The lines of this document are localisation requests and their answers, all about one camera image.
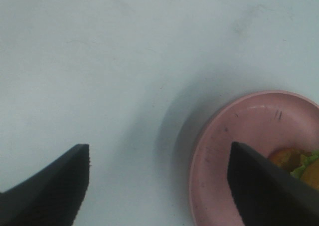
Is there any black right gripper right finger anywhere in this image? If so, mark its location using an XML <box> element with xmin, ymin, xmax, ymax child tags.
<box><xmin>227</xmin><ymin>142</ymin><xmax>319</xmax><ymax>226</ymax></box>

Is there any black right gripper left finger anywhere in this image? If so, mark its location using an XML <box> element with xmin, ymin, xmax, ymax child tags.
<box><xmin>0</xmin><ymin>144</ymin><xmax>90</xmax><ymax>226</ymax></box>

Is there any toy burger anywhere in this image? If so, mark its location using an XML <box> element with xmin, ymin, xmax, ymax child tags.
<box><xmin>268</xmin><ymin>148</ymin><xmax>319</xmax><ymax>191</ymax></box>

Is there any pink round plate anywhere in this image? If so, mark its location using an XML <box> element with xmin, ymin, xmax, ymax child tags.
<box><xmin>188</xmin><ymin>91</ymin><xmax>319</xmax><ymax>226</ymax></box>

